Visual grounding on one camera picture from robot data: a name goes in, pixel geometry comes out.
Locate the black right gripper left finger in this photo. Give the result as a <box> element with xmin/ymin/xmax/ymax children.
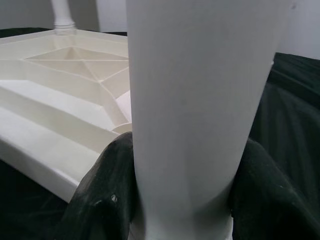
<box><xmin>46</xmin><ymin>131</ymin><xmax>138</xmax><ymax>240</ymax></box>

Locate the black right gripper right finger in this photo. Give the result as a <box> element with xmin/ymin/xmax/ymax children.
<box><xmin>228</xmin><ymin>138</ymin><xmax>320</xmax><ymax>240</ymax></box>

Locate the white plastic table top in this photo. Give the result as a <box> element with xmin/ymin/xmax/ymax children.
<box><xmin>0</xmin><ymin>31</ymin><xmax>133</xmax><ymax>203</ymax></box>

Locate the white plastic table leg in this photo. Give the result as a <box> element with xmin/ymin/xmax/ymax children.
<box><xmin>51</xmin><ymin>0</ymin><xmax>76</xmax><ymax>36</ymax></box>
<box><xmin>125</xmin><ymin>0</ymin><xmax>292</xmax><ymax>240</ymax></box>

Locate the black cloth table cover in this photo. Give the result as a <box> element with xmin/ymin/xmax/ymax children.
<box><xmin>0</xmin><ymin>26</ymin><xmax>320</xmax><ymax>240</ymax></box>

